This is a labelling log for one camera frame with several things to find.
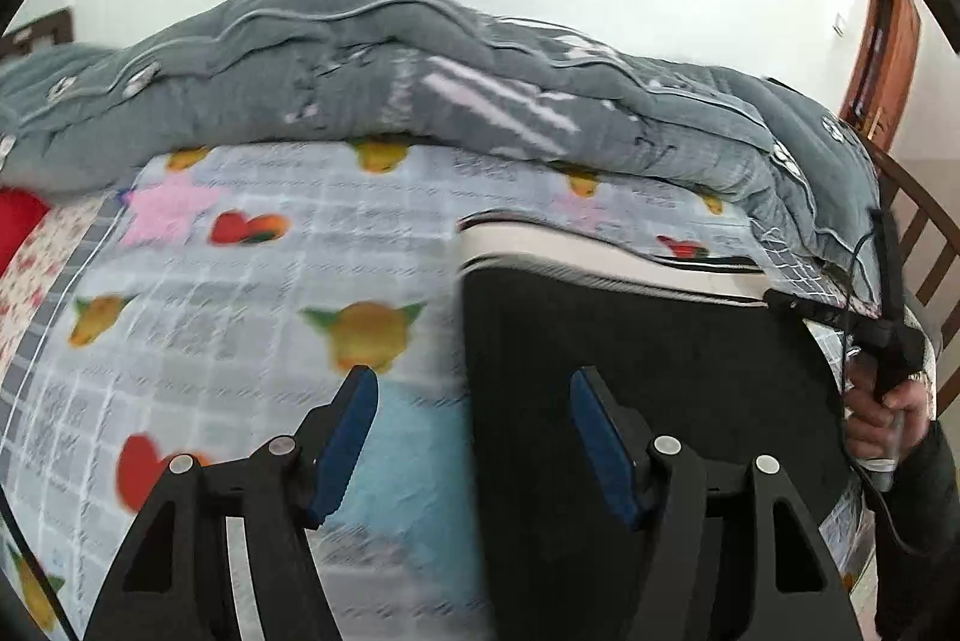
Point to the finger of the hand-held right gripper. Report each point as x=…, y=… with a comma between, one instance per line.
x=806, y=308
x=890, y=266

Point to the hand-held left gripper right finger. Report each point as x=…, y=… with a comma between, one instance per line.
x=600, y=438

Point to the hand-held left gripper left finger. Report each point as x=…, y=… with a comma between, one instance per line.
x=345, y=438

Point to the black pants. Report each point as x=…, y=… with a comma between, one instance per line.
x=675, y=348

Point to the person's right hand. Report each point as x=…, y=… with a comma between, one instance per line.
x=911, y=408

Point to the wooden slatted footboard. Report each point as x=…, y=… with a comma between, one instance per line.
x=919, y=221

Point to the fruit print plaid bed sheet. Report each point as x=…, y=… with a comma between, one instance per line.
x=225, y=326

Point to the brown wooden door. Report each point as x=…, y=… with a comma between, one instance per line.
x=889, y=48

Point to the grey floral quilt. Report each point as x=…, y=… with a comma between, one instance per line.
x=300, y=71

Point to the red pillow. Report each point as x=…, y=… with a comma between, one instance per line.
x=19, y=225

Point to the wooden slatted headboard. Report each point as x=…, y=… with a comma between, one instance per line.
x=37, y=33

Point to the white wall switch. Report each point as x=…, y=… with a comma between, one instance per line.
x=841, y=23

